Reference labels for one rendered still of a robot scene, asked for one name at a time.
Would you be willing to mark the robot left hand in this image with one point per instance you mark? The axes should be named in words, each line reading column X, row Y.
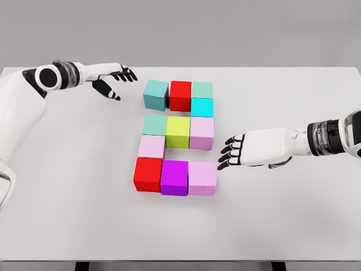
column 106, row 74

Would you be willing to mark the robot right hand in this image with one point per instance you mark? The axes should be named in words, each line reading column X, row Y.
column 253, row 148

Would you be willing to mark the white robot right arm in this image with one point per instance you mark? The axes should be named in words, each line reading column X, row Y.
column 330, row 138

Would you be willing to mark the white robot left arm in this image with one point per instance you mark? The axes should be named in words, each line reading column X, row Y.
column 25, row 107

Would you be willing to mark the teal cube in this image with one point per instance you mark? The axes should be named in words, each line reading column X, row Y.
column 154, row 94

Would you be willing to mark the pale pink cube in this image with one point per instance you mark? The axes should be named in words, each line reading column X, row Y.
column 201, row 132
column 151, row 146
column 202, row 178

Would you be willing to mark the bright cyan cube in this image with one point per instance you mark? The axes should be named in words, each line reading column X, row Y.
column 202, row 107

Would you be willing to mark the mint green cube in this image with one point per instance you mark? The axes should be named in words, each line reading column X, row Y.
column 154, row 124
column 202, row 89

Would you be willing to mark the red cube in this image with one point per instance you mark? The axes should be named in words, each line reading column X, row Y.
column 148, row 175
column 180, row 95

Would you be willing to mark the yellow-green cube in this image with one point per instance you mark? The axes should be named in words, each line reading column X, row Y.
column 177, row 132

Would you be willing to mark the magenta purple cube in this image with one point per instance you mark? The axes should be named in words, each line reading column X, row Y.
column 174, row 178

